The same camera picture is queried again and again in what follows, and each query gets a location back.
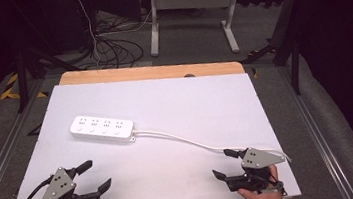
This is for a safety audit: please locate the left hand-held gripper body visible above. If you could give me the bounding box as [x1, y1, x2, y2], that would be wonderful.
[33, 162, 102, 199]

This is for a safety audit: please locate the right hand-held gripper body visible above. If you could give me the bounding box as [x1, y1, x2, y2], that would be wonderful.
[223, 144, 290, 196]

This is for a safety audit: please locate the white power strip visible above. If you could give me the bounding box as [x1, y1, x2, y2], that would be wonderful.
[68, 109, 137, 151]

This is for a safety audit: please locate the white power strip cable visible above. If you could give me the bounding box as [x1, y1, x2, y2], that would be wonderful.
[132, 111, 292, 181]

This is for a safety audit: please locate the person's right hand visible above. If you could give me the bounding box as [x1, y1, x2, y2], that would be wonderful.
[234, 163, 284, 199]

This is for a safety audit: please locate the white board sheet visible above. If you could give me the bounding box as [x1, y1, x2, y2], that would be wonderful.
[0, 59, 302, 199]

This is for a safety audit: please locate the black metal stand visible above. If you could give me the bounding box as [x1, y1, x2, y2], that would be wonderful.
[233, 0, 311, 102]

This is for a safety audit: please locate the black tripod stand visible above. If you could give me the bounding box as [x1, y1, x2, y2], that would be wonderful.
[9, 21, 90, 114]

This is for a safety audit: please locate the yellow black hazard tape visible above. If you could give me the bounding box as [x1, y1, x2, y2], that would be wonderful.
[0, 69, 49, 103]

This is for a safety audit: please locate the black gripper wrist strap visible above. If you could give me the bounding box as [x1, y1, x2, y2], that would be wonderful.
[265, 167, 289, 199]

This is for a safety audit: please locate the aluminium floor rail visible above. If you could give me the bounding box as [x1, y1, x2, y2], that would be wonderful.
[276, 60, 353, 199]
[0, 78, 60, 199]

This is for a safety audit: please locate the bundle of black floor cables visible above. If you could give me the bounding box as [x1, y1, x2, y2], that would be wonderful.
[90, 11, 146, 72]

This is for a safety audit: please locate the thin white floor cable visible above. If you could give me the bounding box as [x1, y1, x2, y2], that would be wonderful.
[74, 0, 102, 69]

